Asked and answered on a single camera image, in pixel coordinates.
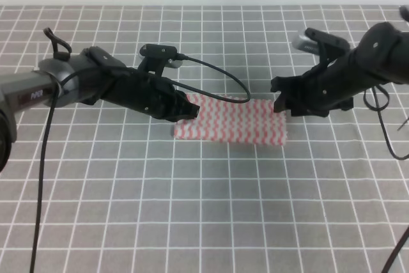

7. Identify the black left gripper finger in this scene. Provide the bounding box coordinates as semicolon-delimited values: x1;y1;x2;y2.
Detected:
173;90;200;116
160;106;196;121

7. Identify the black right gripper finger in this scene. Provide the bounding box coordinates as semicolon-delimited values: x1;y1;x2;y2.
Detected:
274;92;297;113
270;76;305;93

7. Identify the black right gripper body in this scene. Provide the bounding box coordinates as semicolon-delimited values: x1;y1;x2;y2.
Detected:
287;63;353;118

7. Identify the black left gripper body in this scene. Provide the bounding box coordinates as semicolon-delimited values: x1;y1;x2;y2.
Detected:
102;68;186;120

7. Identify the pink wavy striped towel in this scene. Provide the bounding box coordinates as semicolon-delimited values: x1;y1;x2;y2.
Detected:
174;93;288;146

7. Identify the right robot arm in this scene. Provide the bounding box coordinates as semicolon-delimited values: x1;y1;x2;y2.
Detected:
271;22;408;118

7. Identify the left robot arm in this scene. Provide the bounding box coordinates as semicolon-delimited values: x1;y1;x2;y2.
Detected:
1;47;199;167

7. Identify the grey checked tablecloth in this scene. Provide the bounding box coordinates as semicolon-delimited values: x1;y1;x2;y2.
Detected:
1;5;408;272

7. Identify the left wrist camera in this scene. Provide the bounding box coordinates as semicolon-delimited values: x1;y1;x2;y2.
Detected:
137;43;182;76

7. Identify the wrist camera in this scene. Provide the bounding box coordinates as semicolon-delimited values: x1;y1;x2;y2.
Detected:
137;43;182;76
291;27;351;63

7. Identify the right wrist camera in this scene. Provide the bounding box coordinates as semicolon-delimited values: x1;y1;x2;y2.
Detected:
291;27;351;63

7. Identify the left black camera cable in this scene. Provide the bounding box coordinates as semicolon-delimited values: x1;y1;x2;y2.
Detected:
28;52;251;273

